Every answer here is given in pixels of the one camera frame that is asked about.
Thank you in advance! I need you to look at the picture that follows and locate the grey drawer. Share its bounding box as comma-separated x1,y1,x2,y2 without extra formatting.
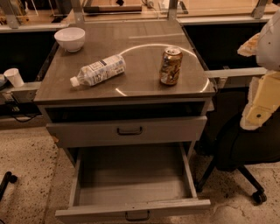
55,143,211,224
46,116,207,148

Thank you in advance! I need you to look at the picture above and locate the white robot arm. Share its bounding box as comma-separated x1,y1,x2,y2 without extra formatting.
237,10,280,130

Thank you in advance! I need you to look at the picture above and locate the grey top drawer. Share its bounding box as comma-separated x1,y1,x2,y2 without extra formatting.
46,116,207,148

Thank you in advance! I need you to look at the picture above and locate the grey drawer cabinet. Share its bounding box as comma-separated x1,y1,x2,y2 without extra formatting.
33,19,217,169

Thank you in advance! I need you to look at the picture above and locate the clear plastic water bottle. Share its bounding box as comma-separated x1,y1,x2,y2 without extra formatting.
70,54,126,88

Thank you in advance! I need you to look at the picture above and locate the gold soda can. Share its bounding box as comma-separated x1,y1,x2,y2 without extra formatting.
159,46,183,86

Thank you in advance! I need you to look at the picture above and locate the white ceramic bowl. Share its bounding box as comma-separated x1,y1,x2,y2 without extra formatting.
54,27,86,53

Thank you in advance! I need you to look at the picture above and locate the black office chair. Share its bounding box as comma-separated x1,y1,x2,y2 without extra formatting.
194,87,280,205

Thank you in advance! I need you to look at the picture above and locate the white paper cup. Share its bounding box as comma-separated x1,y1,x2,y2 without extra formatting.
3,68,24,88

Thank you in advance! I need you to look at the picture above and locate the black caster base at left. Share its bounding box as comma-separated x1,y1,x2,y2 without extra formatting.
0,171,18,201

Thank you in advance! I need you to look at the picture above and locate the black cable with plug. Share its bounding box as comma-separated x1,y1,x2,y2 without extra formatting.
3,92,39,123

